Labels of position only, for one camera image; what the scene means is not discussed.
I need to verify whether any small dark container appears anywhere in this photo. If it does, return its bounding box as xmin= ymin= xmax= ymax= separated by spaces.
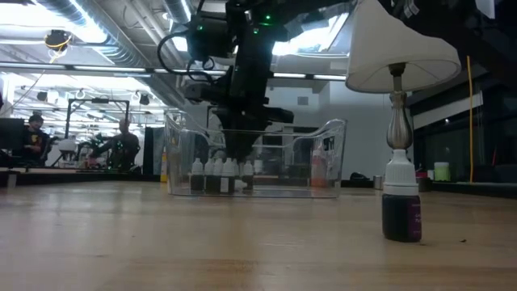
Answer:
xmin=415 ymin=170 xmax=431 ymax=192

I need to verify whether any long ceiling light bar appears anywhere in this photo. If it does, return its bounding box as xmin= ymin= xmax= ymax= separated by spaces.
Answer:
xmin=8 ymin=62 xmax=348 ymax=82

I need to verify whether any clear plastic bin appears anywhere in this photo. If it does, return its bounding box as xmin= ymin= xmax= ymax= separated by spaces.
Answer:
xmin=163 ymin=111 xmax=348 ymax=199

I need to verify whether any white round device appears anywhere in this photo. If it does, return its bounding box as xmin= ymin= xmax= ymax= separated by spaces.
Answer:
xmin=57 ymin=138 xmax=78 ymax=154

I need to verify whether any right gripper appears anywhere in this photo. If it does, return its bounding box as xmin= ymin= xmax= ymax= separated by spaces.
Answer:
xmin=184 ymin=60 xmax=295 ymax=162

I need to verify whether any pale green container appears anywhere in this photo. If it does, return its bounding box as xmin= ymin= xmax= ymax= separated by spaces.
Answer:
xmin=433 ymin=161 xmax=451 ymax=183

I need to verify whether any black gantry frame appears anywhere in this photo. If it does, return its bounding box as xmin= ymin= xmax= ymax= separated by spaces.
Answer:
xmin=64 ymin=98 xmax=131 ymax=138

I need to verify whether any yellow power cord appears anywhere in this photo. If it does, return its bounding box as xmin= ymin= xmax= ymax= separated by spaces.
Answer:
xmin=464 ymin=55 xmax=474 ymax=183

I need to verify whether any yellow food colouring bottle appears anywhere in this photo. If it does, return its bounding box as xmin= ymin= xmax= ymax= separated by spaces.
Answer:
xmin=160 ymin=147 xmax=169 ymax=183

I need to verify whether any yellow ceiling cord reel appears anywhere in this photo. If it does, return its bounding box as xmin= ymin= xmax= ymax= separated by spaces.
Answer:
xmin=44 ymin=28 xmax=74 ymax=53

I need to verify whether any red food colouring bottle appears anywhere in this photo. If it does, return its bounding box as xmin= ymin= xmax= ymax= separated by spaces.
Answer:
xmin=310 ymin=145 xmax=329 ymax=188

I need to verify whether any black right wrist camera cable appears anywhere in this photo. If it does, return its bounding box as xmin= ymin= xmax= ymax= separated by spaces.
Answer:
xmin=156 ymin=30 xmax=227 ymax=84

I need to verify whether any black monitor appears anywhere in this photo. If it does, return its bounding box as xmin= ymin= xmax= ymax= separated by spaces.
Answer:
xmin=0 ymin=116 xmax=25 ymax=151

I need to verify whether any small purple dropper bottle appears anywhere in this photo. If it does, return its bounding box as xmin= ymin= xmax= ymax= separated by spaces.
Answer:
xmin=381 ymin=148 xmax=423 ymax=243

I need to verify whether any black cabinet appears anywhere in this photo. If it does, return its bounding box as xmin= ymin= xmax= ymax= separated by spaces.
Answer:
xmin=141 ymin=127 xmax=155 ymax=175

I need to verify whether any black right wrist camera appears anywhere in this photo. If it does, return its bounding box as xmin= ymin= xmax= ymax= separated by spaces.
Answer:
xmin=186 ymin=23 xmax=234 ymax=62

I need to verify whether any white shade table lamp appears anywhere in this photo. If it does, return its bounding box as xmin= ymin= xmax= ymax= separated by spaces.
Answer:
xmin=345 ymin=0 xmax=462 ymax=151

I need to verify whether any black aluminium frame rail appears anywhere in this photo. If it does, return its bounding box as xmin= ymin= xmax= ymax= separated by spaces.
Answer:
xmin=0 ymin=168 xmax=162 ymax=188
xmin=428 ymin=180 xmax=517 ymax=200

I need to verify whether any person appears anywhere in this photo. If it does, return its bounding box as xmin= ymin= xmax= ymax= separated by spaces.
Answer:
xmin=23 ymin=113 xmax=53 ymax=167
xmin=90 ymin=118 xmax=141 ymax=171

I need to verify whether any silver ventilation duct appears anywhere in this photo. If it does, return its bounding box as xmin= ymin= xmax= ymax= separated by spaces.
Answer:
xmin=44 ymin=0 xmax=191 ymax=108

